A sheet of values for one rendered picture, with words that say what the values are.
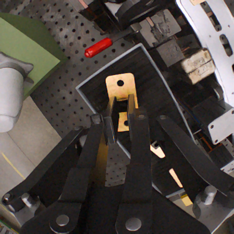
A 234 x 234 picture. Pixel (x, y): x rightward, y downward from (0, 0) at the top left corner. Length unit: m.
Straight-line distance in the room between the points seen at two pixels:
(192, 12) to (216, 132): 0.34
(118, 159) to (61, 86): 0.54
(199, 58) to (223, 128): 0.19
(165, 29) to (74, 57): 0.51
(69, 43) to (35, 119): 1.31
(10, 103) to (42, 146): 1.60
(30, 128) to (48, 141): 0.30
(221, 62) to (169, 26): 0.22
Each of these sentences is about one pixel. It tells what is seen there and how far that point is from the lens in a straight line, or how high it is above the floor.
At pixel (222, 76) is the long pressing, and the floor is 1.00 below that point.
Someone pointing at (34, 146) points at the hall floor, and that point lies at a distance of 2.17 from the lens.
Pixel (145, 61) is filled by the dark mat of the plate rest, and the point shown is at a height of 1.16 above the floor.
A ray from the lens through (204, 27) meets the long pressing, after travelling 0.49.
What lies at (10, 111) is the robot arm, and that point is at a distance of 0.52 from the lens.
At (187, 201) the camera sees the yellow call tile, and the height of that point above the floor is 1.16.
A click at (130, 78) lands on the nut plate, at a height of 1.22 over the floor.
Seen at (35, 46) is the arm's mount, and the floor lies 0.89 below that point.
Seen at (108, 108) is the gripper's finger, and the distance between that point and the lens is 0.16.
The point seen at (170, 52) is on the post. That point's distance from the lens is 0.33.
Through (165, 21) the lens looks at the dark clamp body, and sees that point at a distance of 0.36.
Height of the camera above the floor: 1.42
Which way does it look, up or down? 67 degrees down
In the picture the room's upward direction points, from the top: 169 degrees counter-clockwise
